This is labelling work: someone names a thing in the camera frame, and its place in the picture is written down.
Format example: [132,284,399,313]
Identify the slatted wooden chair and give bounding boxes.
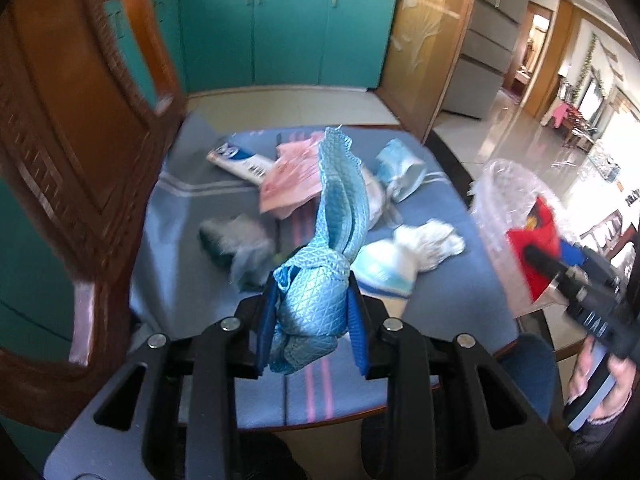
[580,210,640,268]

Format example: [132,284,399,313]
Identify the red wrapper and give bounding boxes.
[505,197,563,301]

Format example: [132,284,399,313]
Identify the grey dark green cloth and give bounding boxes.
[199,214,278,293]

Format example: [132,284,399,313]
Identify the pink hanging cloth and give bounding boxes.
[547,100,576,128]

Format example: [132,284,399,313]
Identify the person's right hand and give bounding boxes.
[567,340,638,413]

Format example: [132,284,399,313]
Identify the green wall garland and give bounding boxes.
[572,32,598,103]

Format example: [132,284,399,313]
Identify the blue chair cushion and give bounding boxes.
[495,335,558,423]

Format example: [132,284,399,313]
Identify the white crumpled tissue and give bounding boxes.
[392,219,466,273]

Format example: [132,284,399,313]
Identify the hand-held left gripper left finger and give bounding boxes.
[42,275,281,480]

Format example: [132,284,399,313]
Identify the white and blue tube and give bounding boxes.
[206,132,276,186]

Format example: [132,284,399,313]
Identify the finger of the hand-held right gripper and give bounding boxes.
[522,245,571,292]
[559,242,601,272]

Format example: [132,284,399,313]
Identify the blue mesh cloth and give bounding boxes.
[267,126,371,376]

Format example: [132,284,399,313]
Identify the wood framed glass door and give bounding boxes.
[377,0,481,143]

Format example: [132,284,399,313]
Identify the silver refrigerator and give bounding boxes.
[442,0,533,121]

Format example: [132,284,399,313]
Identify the white light blue cloth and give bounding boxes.
[352,237,418,302]

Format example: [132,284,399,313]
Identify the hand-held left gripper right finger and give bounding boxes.
[345,276,577,480]

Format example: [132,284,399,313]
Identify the person's right forearm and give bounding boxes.
[567,400,632,463]

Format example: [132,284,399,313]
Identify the white lattice wastebasket clear liner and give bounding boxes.
[467,159,576,318]

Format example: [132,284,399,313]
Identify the blue striped blanket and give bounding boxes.
[129,112,521,431]

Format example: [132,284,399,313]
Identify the teal lower kitchen cabinets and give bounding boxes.
[100,0,401,96]

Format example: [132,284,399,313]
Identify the carved wooden chair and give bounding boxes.
[0,0,188,433]

